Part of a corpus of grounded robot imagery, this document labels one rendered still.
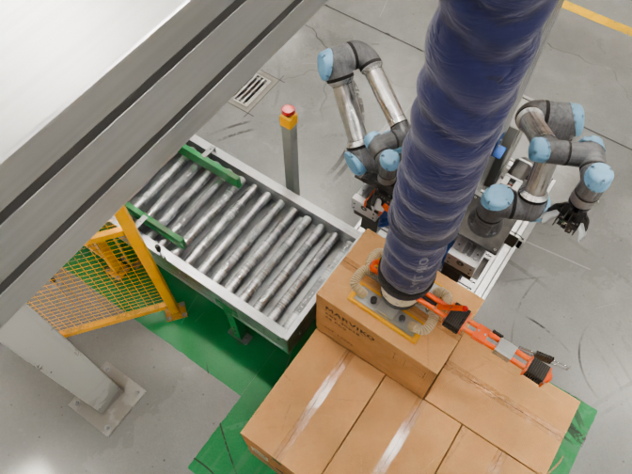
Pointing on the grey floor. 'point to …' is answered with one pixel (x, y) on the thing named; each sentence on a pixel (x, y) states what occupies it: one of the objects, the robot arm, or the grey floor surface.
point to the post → (291, 151)
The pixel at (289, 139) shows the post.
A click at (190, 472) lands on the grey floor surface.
